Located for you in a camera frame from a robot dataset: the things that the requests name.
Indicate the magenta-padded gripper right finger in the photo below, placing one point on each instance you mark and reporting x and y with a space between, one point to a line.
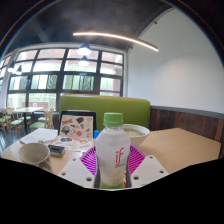
148 170

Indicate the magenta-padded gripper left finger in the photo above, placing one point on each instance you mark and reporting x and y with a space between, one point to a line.
76 171

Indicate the white bottle with green cap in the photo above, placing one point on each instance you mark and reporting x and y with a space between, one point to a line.
112 150

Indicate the colourful sticker sheet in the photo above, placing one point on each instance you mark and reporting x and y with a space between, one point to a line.
71 142

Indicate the white bowl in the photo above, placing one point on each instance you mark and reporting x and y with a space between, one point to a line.
138 133

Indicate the blue-capped glue stick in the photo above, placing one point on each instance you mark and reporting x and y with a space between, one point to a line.
97 133

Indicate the black-framed tablet with sticker picture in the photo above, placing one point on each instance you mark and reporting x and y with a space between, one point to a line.
77 125

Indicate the cream ceramic cup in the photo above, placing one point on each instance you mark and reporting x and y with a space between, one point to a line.
33 153

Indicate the white paper sheet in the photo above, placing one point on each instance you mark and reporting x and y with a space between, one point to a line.
38 136

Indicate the green upholstered bench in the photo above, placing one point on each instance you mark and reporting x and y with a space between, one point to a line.
133 110

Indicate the wooden dining table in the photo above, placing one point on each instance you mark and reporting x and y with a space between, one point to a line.
28 109

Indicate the wooden chairs with green seats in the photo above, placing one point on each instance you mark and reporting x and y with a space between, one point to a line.
15 121

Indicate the black pendant lamps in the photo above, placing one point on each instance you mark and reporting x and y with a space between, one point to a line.
84 50

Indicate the long curved ceiling light strip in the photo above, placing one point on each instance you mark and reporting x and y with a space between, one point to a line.
116 37

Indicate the black-framed window wall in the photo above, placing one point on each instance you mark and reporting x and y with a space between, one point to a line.
66 80

